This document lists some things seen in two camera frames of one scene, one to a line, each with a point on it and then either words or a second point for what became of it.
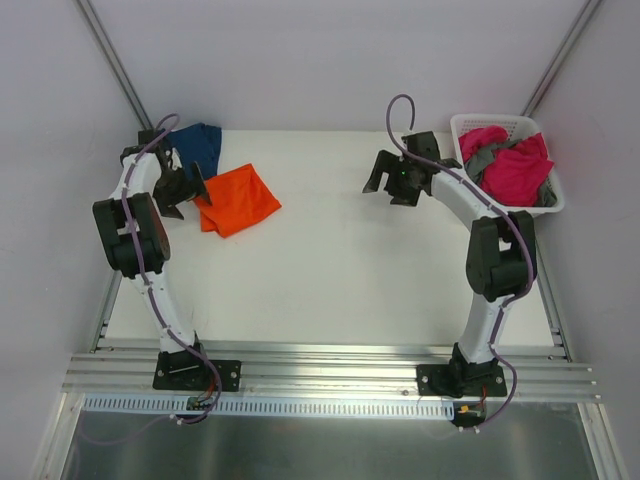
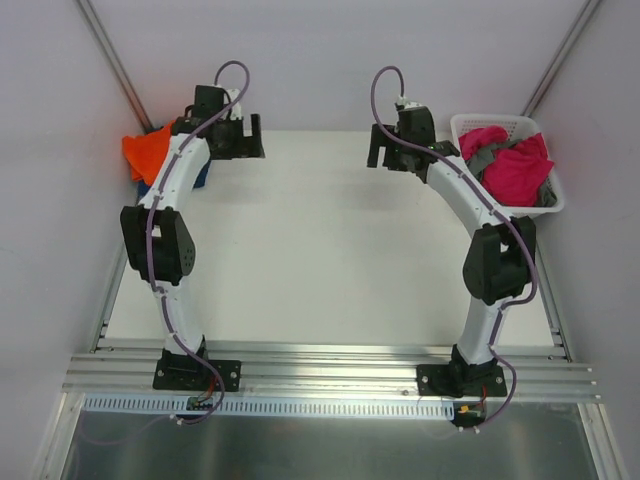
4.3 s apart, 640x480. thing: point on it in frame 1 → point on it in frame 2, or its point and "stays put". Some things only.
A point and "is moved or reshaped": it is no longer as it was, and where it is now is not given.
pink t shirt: (517, 172) stays put
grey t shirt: (483, 155) stays put
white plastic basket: (519, 126) stays put
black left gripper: (179, 190) → (245, 141)
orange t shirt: (239, 197) is moved or reshaped
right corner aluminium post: (553, 62) stays put
